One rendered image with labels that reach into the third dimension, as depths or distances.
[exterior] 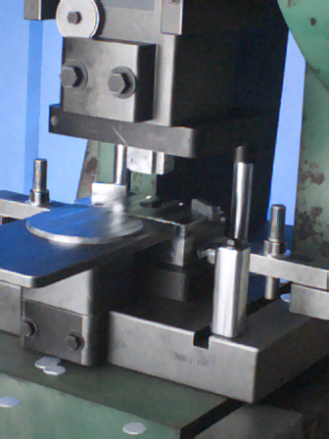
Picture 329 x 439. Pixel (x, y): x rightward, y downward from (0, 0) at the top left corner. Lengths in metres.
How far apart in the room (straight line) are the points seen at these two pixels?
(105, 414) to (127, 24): 0.40
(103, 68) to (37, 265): 0.23
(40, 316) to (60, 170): 1.62
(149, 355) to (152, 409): 0.09
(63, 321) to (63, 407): 0.10
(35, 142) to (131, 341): 1.69
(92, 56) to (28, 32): 1.60
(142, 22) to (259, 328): 0.34
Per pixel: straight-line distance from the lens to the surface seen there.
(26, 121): 2.85
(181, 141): 1.22
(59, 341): 1.23
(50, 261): 1.12
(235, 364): 1.16
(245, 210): 1.35
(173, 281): 1.26
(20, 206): 1.44
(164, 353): 1.20
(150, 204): 1.36
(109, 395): 1.17
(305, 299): 1.24
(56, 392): 1.17
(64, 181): 2.84
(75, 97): 1.24
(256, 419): 1.14
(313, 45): 0.94
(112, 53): 1.21
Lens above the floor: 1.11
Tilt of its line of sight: 15 degrees down
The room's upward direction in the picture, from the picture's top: 3 degrees clockwise
